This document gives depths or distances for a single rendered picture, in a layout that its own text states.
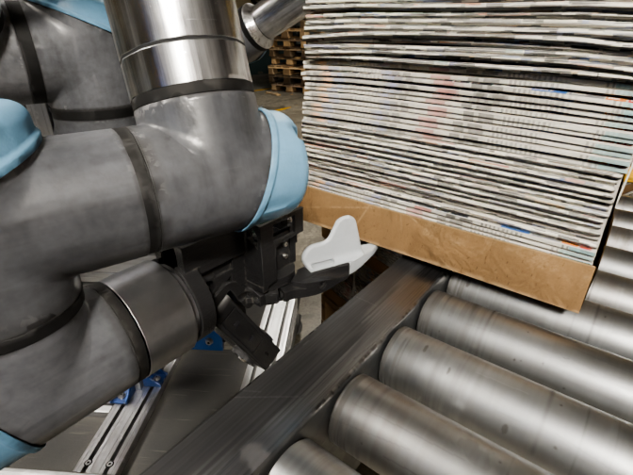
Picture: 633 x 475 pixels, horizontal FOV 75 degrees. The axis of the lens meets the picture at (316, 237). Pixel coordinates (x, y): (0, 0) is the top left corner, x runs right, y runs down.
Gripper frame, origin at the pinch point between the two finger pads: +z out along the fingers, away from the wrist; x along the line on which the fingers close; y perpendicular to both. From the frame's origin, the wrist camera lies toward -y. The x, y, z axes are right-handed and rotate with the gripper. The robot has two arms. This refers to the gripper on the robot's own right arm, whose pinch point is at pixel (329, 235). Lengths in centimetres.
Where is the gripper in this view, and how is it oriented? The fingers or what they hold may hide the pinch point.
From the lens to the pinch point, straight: 46.7
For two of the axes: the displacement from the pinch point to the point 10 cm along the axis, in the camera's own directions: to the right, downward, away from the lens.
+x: -7.8, -2.8, 5.5
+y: 0.0, -8.9, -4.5
